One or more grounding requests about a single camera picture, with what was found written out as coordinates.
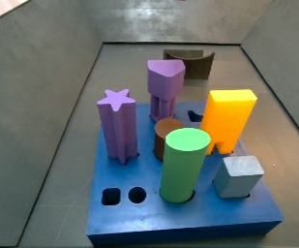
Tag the brown cylinder block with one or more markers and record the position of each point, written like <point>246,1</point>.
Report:
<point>164,127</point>

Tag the purple star block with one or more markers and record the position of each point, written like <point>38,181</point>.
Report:
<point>118,116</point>

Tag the green cylinder block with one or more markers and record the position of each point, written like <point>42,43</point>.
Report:
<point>184,157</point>

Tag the purple rounded triangle block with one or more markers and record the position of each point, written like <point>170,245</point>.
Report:
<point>166,81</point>

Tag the yellow arch block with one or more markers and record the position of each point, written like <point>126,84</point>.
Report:
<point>225,117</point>

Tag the dark grey curved holder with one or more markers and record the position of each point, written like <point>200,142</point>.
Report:
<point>198,63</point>

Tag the light blue square block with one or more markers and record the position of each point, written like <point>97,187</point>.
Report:
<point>237,177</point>

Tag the blue shape sorter base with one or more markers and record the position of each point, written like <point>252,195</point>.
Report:
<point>129,214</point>

